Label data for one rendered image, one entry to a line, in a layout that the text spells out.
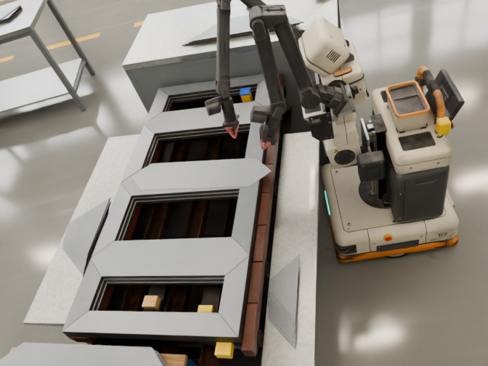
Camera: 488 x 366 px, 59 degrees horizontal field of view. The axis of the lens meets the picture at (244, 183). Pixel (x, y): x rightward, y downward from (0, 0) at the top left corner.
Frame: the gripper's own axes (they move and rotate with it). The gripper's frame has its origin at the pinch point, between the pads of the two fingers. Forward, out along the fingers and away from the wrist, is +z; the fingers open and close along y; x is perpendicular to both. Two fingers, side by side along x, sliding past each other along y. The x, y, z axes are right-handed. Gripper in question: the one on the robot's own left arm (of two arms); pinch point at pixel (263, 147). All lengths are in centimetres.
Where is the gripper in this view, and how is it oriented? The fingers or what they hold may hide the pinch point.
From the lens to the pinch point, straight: 195.4
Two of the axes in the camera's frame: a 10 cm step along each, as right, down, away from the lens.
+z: -2.2, 6.5, 7.2
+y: 0.3, 7.5, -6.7
